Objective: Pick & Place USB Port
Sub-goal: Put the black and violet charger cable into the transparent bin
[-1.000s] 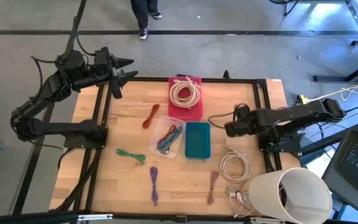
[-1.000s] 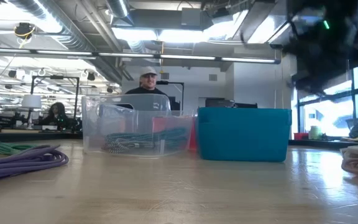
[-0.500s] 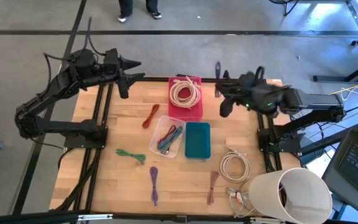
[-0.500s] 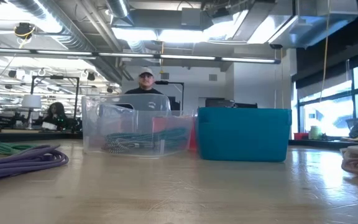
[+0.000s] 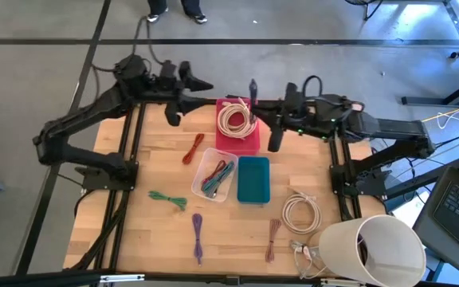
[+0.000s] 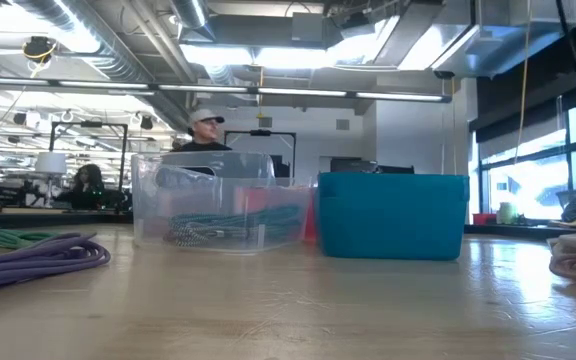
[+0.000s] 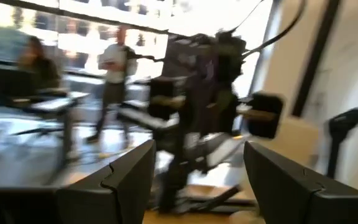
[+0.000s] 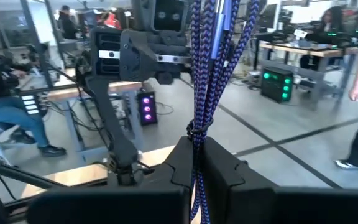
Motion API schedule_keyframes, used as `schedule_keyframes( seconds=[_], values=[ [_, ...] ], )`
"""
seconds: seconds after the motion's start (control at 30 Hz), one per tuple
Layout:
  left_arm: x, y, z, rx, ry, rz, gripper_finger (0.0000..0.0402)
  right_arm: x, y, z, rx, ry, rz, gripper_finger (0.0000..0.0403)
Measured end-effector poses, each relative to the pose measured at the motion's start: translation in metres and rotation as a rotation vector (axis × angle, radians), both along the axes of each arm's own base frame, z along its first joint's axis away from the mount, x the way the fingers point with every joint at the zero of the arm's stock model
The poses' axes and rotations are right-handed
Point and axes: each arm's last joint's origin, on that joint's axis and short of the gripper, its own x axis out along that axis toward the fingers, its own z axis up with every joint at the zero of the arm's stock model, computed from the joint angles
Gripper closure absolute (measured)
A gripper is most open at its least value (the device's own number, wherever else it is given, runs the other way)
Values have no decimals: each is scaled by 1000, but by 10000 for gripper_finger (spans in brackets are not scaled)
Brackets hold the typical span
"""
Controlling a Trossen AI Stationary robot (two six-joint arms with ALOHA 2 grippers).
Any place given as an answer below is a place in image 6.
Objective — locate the round silver air duct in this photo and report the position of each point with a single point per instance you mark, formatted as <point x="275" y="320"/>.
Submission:
<point x="190" y="12"/>

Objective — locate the low black frame stand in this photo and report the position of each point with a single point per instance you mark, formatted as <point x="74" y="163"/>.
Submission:
<point x="260" y="133"/>

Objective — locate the white shade table lamp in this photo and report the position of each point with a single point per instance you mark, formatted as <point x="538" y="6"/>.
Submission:
<point x="50" y="162"/>

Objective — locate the teal plastic bin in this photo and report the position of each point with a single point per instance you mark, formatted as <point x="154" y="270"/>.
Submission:
<point x="393" y="215"/>

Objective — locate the green cup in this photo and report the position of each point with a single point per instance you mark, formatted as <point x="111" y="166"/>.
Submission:
<point x="506" y="213"/>

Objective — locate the long ceiling light bar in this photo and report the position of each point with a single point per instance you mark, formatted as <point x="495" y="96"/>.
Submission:
<point x="208" y="89"/>

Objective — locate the small red box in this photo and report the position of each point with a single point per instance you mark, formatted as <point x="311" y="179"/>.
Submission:
<point x="484" y="219"/>

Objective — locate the tall black frame stand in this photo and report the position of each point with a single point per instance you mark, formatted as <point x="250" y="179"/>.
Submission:
<point x="88" y="124"/>

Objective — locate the person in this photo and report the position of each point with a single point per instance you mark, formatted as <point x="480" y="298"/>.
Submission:
<point x="87" y="187"/>
<point x="204" y="131"/>

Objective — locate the clear plastic bin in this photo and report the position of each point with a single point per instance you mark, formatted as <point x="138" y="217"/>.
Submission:
<point x="148" y="210"/>

